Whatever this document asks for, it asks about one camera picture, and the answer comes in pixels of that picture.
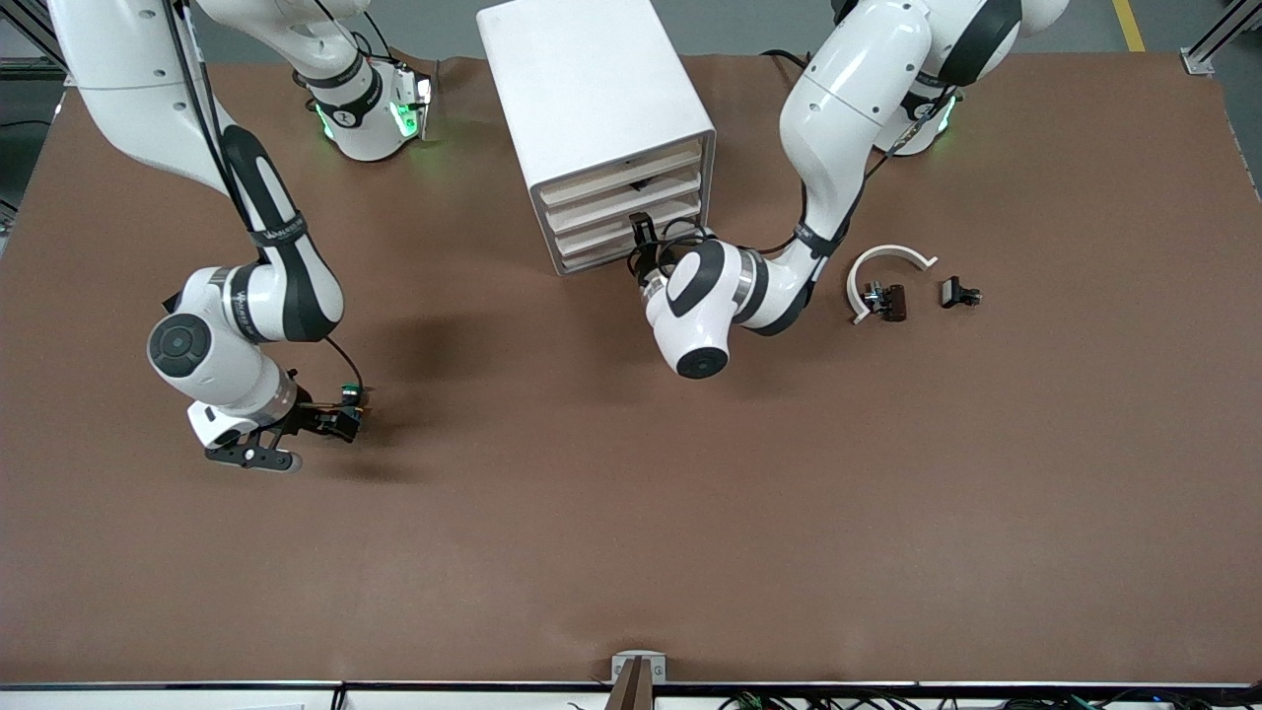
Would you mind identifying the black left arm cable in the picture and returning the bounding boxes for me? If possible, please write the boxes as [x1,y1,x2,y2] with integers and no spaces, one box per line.
[656,89,962,259]

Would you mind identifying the white curved plastic part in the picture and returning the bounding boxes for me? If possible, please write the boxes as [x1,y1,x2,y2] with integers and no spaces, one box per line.
[848,245,940,324]

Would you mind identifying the large table cover sheet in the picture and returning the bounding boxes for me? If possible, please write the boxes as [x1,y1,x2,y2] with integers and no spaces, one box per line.
[0,51,1262,686]

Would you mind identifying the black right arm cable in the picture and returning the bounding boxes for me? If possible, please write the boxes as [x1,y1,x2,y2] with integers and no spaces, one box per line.
[163,0,368,395]

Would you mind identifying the aluminium frame post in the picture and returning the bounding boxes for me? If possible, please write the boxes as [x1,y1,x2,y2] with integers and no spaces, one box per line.
[0,0,70,82]
[1181,0,1262,76]

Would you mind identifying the grey metal table bracket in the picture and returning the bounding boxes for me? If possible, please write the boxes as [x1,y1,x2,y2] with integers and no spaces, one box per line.
[610,651,667,710]

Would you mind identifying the dark brown cylindrical part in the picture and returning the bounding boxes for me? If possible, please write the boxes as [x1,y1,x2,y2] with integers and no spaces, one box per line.
[861,281,908,323]

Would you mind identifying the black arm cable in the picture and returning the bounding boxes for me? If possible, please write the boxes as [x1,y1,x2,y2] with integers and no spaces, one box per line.
[656,89,962,259]
[163,0,368,395]

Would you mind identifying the white drawer cabinet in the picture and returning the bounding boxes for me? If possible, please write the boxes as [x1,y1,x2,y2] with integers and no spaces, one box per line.
[477,0,718,277]

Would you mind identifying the white table edge rail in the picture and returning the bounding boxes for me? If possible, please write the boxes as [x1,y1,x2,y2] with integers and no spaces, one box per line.
[0,680,1262,710]

